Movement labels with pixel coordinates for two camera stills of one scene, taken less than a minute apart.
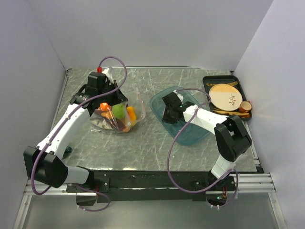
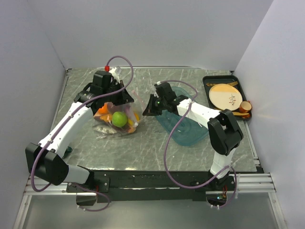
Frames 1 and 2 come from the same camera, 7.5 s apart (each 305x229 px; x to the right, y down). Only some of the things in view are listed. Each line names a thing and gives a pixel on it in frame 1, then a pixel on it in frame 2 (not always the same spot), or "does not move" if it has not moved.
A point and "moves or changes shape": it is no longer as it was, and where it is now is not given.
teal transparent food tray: x=183 y=133 does not move
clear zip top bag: x=119 y=118 moves or changes shape
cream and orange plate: x=226 y=97 does not move
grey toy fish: x=101 y=122 to x=104 y=129
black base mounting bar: x=120 y=186 does not move
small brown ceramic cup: x=245 y=107 does not move
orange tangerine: x=104 y=106 does not move
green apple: x=118 y=110 to x=119 y=119
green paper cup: x=68 y=150 does not move
